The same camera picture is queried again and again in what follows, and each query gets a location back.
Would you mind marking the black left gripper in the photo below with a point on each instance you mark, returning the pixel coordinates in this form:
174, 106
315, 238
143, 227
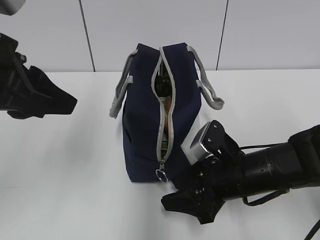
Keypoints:
62, 102

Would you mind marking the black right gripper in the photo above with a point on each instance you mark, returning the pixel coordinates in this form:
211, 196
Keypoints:
216, 179

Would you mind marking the navy blue lunch bag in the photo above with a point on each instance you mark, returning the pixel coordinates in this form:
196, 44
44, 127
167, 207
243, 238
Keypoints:
152, 154

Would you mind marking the brown bread roll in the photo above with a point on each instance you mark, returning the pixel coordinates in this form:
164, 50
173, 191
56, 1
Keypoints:
167, 102

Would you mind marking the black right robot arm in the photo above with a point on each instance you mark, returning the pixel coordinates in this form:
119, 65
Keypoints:
273, 169

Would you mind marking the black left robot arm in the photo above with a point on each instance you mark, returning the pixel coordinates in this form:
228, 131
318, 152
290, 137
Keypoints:
20, 87

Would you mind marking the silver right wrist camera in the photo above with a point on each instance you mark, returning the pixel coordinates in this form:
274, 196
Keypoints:
198, 146

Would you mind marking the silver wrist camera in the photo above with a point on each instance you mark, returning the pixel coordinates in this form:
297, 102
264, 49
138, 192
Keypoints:
11, 7
198, 146

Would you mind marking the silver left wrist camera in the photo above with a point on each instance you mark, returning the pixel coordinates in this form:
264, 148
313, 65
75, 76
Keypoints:
11, 7

